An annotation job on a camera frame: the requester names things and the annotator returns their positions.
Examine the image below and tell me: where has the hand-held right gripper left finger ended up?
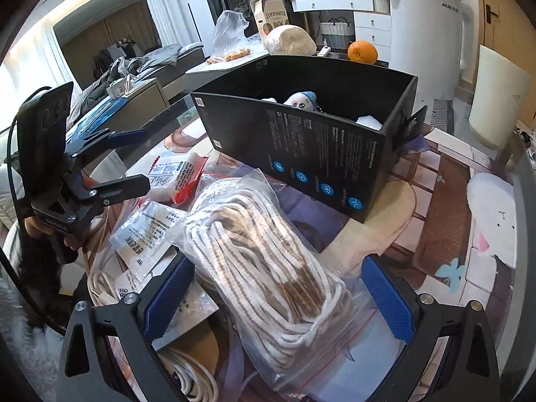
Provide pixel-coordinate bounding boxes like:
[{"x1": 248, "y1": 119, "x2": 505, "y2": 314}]
[{"x1": 59, "y1": 253, "x2": 197, "y2": 402}]

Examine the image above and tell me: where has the bagged white rope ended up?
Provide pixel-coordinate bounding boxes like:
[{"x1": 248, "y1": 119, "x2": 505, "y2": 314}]
[{"x1": 174, "y1": 167, "x2": 409, "y2": 400}]

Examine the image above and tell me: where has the white cable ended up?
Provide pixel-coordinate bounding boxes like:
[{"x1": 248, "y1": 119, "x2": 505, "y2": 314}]
[{"x1": 86, "y1": 268, "x2": 218, "y2": 402}]

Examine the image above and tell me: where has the white cylinder appliance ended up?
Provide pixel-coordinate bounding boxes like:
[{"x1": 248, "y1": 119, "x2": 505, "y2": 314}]
[{"x1": 468, "y1": 45, "x2": 532, "y2": 151}]

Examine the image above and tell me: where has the bagged ball of white yarn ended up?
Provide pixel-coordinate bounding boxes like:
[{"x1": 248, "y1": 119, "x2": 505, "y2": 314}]
[{"x1": 263, "y1": 24, "x2": 317, "y2": 56}]

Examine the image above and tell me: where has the printed table mat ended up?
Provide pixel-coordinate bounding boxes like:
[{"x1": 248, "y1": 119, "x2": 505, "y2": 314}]
[{"x1": 84, "y1": 126, "x2": 520, "y2": 402}]

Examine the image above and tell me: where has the bag of snacks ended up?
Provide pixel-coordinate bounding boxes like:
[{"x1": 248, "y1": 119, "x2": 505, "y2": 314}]
[{"x1": 207, "y1": 48, "x2": 252, "y2": 64}]

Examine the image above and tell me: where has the cardboard fruit carton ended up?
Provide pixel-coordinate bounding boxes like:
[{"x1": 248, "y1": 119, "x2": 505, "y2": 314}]
[{"x1": 250, "y1": 0, "x2": 291, "y2": 38}]

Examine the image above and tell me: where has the white curtain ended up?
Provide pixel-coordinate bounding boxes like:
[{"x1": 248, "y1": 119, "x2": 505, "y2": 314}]
[{"x1": 140, "y1": 0, "x2": 202, "y2": 49}]

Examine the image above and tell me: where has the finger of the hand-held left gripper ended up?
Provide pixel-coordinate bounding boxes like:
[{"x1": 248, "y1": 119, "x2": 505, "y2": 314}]
[
  {"x1": 73, "y1": 175, "x2": 151, "y2": 214},
  {"x1": 67, "y1": 129, "x2": 149, "y2": 160}
]

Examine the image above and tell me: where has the white woven basket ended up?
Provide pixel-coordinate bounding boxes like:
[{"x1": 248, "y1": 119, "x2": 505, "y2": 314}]
[{"x1": 319, "y1": 19, "x2": 356, "y2": 48}]

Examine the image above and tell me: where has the white packet with red print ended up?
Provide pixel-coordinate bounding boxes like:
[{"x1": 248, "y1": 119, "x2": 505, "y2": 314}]
[{"x1": 144, "y1": 153, "x2": 210, "y2": 206}]

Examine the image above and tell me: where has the orange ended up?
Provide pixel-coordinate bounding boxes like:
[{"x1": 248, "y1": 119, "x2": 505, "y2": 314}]
[{"x1": 347, "y1": 41, "x2": 379, "y2": 65}]

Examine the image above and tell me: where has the white dresser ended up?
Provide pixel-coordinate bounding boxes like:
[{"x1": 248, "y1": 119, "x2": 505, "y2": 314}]
[{"x1": 291, "y1": 0, "x2": 392, "y2": 61}]

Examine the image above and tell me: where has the white medicine packet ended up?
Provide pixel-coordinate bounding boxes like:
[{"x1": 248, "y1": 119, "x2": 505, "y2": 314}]
[
  {"x1": 114, "y1": 247, "x2": 220, "y2": 350},
  {"x1": 110, "y1": 200, "x2": 187, "y2": 279}
]

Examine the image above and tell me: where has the white and blue plush toy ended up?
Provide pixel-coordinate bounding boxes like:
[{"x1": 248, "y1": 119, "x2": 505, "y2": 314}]
[{"x1": 284, "y1": 90, "x2": 321, "y2": 112}]

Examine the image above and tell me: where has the grey side table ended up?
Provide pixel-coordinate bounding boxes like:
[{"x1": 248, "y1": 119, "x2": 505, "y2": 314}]
[{"x1": 184, "y1": 48, "x2": 271, "y2": 93}]

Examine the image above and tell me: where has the bed with grey bedding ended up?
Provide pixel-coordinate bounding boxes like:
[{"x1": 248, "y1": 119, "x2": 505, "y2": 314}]
[{"x1": 67, "y1": 42, "x2": 206, "y2": 105}]

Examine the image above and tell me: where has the white round appliance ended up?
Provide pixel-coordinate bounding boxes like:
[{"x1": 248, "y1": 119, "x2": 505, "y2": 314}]
[{"x1": 383, "y1": 0, "x2": 472, "y2": 101}]

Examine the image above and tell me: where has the person's left forearm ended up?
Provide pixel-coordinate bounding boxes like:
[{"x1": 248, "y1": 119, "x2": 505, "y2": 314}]
[{"x1": 8, "y1": 234, "x2": 80, "y2": 329}]

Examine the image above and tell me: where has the black cardboard box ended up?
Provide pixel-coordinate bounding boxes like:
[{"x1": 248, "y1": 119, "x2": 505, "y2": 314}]
[{"x1": 190, "y1": 53, "x2": 428, "y2": 223}]

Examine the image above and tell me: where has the grey cabinet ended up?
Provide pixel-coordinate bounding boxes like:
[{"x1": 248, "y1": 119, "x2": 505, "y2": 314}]
[{"x1": 69, "y1": 77, "x2": 170, "y2": 135}]

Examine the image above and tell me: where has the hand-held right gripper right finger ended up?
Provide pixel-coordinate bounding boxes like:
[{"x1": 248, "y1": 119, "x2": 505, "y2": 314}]
[{"x1": 361, "y1": 255, "x2": 501, "y2": 402}]

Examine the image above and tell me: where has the clear plastic bag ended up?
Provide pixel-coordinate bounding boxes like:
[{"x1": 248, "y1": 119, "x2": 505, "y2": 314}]
[{"x1": 213, "y1": 9, "x2": 250, "y2": 53}]

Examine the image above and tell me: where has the white padded packet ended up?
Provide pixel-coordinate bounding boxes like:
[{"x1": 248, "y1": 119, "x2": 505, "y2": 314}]
[{"x1": 356, "y1": 115, "x2": 384, "y2": 131}]

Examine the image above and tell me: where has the person's left hand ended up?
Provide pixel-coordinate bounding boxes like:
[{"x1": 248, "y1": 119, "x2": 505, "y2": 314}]
[{"x1": 23, "y1": 215, "x2": 84, "y2": 254}]

